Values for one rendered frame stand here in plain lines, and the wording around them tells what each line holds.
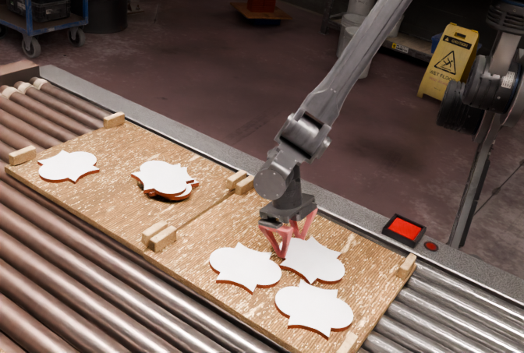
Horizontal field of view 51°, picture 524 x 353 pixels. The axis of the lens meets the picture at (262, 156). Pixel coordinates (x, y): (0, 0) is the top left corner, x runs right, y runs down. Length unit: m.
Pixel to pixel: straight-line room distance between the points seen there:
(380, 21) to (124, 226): 0.61
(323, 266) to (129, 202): 0.42
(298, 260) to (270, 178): 0.21
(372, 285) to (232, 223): 0.30
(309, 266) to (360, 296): 0.11
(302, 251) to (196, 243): 0.20
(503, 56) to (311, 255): 0.79
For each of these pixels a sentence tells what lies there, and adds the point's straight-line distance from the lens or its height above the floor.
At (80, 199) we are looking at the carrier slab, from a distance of 1.19.
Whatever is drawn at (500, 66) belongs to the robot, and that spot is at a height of 1.20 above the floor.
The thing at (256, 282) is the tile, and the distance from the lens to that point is 1.01.
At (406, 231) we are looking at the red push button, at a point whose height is 0.93.
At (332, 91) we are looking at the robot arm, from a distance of 0.95.
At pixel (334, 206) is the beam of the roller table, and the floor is 0.91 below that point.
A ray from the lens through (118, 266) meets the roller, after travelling 1.06.
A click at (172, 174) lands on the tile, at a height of 0.97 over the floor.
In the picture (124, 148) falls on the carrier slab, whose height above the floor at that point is 0.94.
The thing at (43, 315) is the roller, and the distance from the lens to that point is 1.00.
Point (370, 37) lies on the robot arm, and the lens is 0.96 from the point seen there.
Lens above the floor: 1.62
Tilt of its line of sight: 29 degrees down
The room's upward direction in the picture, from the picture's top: 9 degrees clockwise
